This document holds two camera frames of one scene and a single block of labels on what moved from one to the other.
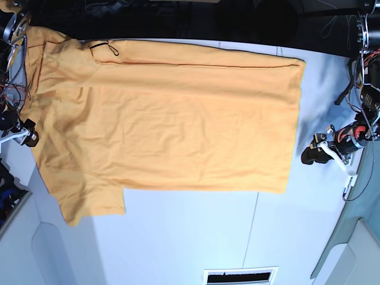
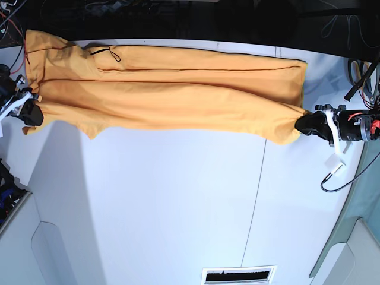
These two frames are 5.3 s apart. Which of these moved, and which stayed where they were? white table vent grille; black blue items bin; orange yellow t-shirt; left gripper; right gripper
Moved: left gripper; right gripper; orange yellow t-shirt
Stayed: white table vent grille; black blue items bin
